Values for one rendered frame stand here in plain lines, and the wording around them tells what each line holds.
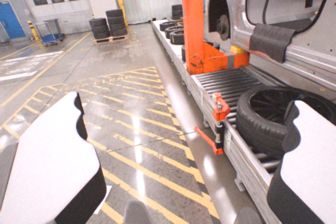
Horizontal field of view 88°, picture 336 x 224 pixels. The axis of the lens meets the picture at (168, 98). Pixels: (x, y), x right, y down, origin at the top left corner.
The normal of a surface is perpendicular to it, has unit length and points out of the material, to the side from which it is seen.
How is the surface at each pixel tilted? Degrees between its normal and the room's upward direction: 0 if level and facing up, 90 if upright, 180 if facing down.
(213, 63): 90
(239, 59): 90
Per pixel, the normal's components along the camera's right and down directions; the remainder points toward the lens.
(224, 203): -0.11, -0.86
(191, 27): 0.15, 0.48
